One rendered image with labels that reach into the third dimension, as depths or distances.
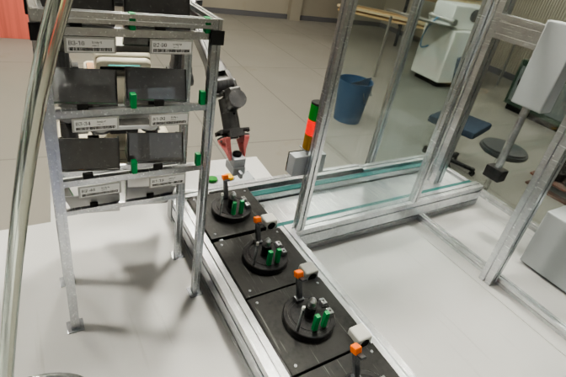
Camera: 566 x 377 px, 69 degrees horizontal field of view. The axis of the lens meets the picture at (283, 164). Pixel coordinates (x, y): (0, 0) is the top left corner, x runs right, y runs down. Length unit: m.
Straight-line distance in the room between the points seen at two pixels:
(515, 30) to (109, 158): 1.50
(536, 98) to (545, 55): 0.15
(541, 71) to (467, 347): 0.96
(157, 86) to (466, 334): 1.15
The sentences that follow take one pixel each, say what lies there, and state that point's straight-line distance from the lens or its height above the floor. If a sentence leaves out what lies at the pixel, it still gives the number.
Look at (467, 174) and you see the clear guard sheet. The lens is 2.33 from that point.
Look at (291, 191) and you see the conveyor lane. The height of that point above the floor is 0.94.
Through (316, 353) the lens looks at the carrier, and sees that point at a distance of 1.10.
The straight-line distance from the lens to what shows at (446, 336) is 1.44.
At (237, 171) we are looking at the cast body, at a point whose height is 1.14.
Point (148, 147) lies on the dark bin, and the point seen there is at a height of 1.34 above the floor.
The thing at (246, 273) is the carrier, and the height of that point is 0.97.
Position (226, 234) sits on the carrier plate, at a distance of 1.36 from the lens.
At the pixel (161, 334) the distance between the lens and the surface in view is 1.23.
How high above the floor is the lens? 1.83
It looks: 29 degrees down
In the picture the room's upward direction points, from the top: 11 degrees clockwise
